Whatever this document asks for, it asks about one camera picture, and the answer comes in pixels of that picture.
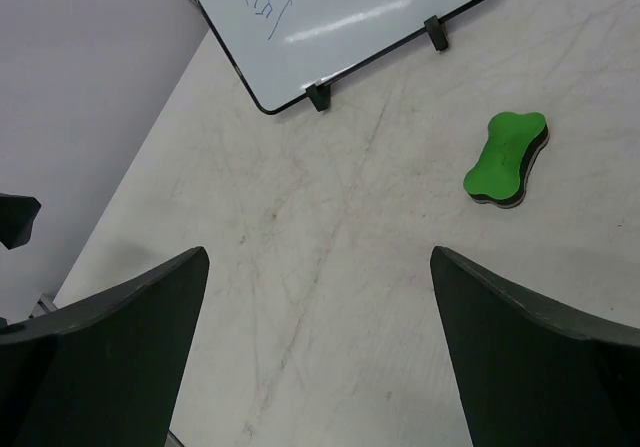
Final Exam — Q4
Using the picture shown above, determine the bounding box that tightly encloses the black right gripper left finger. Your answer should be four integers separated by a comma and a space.
1, 247, 209, 446

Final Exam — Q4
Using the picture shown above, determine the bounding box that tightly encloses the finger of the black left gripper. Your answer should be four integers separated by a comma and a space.
0, 193, 41, 250

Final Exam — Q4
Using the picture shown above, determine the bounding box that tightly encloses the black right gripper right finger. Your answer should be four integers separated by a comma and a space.
430, 246, 639, 446

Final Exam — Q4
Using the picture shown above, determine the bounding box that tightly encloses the green bone-shaped eraser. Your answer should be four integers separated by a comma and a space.
463, 112, 550, 209

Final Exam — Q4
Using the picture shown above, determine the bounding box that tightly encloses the white whiteboard black frame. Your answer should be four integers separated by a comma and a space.
195, 0, 485, 115

